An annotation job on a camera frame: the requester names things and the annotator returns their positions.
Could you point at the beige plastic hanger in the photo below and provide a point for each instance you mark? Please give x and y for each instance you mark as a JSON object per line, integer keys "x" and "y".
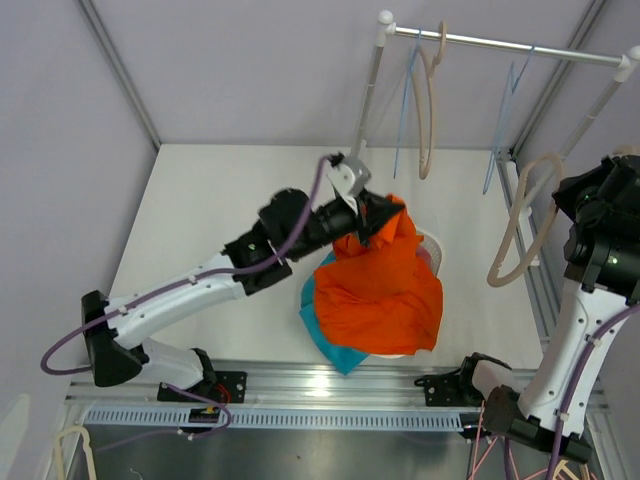
{"x": 425, "y": 101}

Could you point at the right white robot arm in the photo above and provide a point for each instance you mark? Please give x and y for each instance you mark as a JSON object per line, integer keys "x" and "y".
{"x": 601, "y": 290}

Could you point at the white clothes rack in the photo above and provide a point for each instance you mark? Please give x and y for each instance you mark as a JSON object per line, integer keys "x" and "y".
{"x": 624, "y": 65}

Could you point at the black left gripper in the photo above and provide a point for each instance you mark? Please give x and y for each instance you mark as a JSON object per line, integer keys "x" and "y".
{"x": 374, "y": 211}

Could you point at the pink wire hangers on floor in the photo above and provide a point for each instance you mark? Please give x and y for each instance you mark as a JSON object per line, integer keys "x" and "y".
{"x": 478, "y": 459}

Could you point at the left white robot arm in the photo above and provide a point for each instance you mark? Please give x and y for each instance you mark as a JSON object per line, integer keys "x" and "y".
{"x": 119, "y": 336}

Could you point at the white slotted cable duct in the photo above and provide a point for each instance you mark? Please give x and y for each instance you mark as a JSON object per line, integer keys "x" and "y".
{"x": 297, "y": 419}

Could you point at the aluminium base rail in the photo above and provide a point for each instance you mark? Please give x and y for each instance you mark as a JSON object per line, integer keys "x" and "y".
{"x": 387, "y": 386}

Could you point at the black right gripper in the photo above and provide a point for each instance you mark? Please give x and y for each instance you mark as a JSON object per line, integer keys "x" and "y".
{"x": 566, "y": 198}

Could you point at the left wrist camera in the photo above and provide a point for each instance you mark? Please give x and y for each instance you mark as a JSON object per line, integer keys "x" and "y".
{"x": 348, "y": 176}

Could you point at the white perforated plastic basket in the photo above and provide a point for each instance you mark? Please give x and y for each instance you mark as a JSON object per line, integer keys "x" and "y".
{"x": 433, "y": 245}

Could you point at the teal t shirt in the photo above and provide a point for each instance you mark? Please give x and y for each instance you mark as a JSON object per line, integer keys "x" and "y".
{"x": 343, "y": 359}

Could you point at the orange t shirt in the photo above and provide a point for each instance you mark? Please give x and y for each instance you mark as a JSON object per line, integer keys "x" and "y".
{"x": 382, "y": 298}

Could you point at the light blue wire hanger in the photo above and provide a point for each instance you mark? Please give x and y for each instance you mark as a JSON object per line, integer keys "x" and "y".
{"x": 512, "y": 82}
{"x": 408, "y": 83}

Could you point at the pink t shirt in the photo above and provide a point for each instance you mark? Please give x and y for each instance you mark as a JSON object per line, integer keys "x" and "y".
{"x": 424, "y": 254}

